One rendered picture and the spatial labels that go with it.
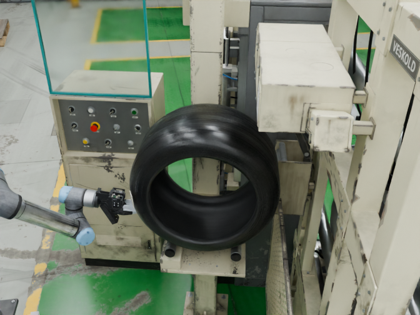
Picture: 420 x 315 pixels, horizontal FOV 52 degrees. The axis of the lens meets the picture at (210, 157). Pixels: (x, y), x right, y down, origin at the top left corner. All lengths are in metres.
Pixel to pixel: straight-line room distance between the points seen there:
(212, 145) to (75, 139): 1.23
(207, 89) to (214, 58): 0.14
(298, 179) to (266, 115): 0.82
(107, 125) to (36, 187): 1.68
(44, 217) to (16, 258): 1.64
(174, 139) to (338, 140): 0.65
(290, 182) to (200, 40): 0.74
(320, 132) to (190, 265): 1.04
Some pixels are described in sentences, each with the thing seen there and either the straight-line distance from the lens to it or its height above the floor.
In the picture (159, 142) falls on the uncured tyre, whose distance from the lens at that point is 1.59.
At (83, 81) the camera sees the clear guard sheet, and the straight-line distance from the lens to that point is 2.40.
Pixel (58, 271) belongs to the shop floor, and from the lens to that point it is 3.20.
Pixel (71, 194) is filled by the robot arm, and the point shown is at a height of 1.12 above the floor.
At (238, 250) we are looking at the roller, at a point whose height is 0.92.
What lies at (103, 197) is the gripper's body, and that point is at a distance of 1.89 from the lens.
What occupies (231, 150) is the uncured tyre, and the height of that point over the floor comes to 1.42.
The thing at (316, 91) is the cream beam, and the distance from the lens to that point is 1.18.
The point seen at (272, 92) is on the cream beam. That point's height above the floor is 1.76.
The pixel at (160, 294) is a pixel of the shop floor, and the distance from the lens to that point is 2.93.
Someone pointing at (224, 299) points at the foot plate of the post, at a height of 0.01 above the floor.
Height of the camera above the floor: 2.22
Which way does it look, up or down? 32 degrees down
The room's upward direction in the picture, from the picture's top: 1 degrees clockwise
